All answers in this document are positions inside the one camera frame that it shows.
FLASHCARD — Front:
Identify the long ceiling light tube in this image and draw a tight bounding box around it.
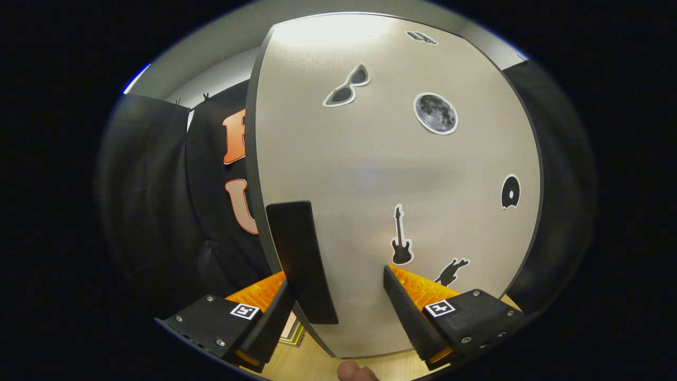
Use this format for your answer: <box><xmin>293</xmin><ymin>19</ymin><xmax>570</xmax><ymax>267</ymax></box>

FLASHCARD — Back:
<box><xmin>123</xmin><ymin>63</ymin><xmax>151</xmax><ymax>95</ymax></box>

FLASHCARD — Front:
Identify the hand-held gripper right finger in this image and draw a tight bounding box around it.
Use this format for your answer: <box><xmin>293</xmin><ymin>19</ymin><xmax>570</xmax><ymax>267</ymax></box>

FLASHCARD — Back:
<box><xmin>383</xmin><ymin>265</ymin><xmax>529</xmax><ymax>371</ymax></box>

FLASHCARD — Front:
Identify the black door handle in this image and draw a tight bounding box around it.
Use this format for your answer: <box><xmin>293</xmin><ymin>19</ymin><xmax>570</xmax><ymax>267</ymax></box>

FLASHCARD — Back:
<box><xmin>266</xmin><ymin>200</ymin><xmax>339</xmax><ymax>325</ymax></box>

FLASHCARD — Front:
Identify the yellow edged book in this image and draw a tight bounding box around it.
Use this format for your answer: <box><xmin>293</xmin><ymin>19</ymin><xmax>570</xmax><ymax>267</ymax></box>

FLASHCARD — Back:
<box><xmin>279</xmin><ymin>317</ymin><xmax>306</xmax><ymax>347</ymax></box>

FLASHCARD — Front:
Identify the dark grey shoe cabinet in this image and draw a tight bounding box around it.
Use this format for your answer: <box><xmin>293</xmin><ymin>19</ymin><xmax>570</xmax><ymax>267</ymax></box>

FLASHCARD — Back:
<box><xmin>245</xmin><ymin>11</ymin><xmax>545</xmax><ymax>360</ymax></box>

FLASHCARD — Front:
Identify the beige shoe cabinet door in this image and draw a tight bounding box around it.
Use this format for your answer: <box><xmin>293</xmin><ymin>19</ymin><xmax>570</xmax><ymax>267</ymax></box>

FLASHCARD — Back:
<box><xmin>254</xmin><ymin>12</ymin><xmax>543</xmax><ymax>359</ymax></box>

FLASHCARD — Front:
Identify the black backdrop cloth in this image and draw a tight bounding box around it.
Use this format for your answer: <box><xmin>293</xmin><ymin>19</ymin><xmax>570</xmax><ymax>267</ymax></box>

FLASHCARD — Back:
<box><xmin>95</xmin><ymin>58</ymin><xmax>598</xmax><ymax>318</ymax></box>

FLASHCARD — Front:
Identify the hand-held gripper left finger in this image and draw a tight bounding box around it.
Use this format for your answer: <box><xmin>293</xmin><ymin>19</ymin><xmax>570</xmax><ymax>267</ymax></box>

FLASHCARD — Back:
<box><xmin>168</xmin><ymin>271</ymin><xmax>297</xmax><ymax>374</ymax></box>

